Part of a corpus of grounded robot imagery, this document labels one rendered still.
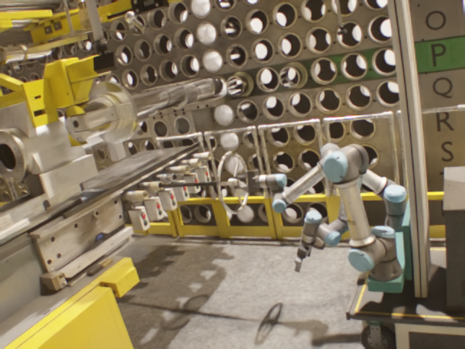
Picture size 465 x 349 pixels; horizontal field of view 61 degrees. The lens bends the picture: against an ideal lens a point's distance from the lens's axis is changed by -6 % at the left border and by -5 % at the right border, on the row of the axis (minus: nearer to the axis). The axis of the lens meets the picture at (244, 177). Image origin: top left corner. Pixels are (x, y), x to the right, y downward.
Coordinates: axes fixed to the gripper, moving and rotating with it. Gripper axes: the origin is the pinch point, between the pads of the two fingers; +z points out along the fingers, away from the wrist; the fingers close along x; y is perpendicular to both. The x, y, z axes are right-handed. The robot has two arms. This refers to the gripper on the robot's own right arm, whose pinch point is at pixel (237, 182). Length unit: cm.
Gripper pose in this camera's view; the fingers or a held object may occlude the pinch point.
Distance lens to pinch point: 257.8
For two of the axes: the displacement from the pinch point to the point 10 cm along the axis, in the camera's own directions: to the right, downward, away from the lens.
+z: -8.8, 0.5, 4.6
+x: -0.6, -10.0, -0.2
